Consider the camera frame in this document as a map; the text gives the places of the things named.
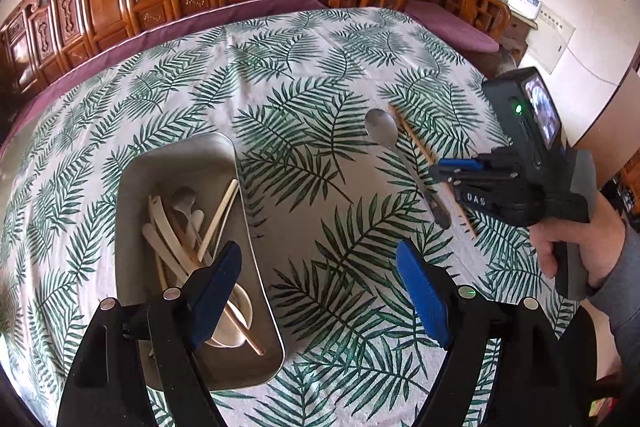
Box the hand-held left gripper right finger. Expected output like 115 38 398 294
396 239 598 427

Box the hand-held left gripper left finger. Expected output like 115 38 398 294
56 240 244 427

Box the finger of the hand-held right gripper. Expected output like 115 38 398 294
436 148 524 182
432 171 504 212

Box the rectangular metal tray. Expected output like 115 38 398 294
115 132 286 392

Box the white plastic utensil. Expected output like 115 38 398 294
142 224 196 281

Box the large metal spoon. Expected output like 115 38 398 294
364 108 452 230

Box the small metal spoon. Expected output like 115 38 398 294
171 186 202 249

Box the person's right forearm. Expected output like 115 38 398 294
586 207 640 389

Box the person's right hand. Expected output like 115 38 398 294
529 193 629 292

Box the cream plastic spoon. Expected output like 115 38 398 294
190 209 254 349

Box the wooden side table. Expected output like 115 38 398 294
500 18 539 58

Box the short purple seat cushion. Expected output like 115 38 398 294
404 0 501 54

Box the green leaf print tablecloth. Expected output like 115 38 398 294
0 7 584 427

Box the white desk device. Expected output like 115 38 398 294
505 0 544 20

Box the colourful packaging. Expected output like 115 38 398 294
590 396 622 427

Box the long purple seat cushion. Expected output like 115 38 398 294
0 0 327 158

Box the white wall panel box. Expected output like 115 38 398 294
525 7 577 76

